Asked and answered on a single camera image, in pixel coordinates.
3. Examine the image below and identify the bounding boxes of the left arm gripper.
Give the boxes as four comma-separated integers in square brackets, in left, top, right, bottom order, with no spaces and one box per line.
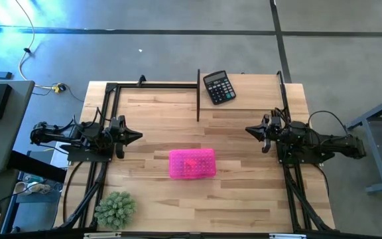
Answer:
[106,115,144,160]

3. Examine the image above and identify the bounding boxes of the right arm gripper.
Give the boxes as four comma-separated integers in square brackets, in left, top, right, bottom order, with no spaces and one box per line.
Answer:
[245,114,283,154]

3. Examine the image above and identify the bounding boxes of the clear pencil case pink lid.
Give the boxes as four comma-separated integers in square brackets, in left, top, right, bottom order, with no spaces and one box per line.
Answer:
[168,147,218,181]

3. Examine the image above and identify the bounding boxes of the wooden riser shelf black legs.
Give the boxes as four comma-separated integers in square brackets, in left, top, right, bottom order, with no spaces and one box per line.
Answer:
[196,68,290,122]

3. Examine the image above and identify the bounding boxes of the black desk calculator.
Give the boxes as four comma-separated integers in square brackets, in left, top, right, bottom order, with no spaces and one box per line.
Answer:
[202,70,237,106]

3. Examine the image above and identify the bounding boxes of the green artificial plant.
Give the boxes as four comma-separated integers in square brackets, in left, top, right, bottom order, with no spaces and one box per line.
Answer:
[94,191,137,230]

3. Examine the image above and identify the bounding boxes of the black angled beam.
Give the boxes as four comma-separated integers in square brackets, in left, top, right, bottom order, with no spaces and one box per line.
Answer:
[7,150,68,184]

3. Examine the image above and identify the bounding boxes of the blue grey storage cart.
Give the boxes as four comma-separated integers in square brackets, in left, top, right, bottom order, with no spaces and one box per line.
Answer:
[0,171,65,235]

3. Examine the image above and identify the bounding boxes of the grey desk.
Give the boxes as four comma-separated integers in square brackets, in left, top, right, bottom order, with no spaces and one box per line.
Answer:
[0,79,35,235]

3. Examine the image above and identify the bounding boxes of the black aluminium table frame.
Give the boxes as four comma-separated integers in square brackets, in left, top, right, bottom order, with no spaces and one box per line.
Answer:
[54,74,338,239]

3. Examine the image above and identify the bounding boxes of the silver metal bracket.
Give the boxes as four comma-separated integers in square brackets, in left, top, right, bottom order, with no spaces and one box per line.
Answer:
[269,233,307,239]
[84,232,122,239]

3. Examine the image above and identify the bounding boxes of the white floor cable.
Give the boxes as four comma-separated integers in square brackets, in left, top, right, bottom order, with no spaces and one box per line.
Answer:
[14,0,59,90]

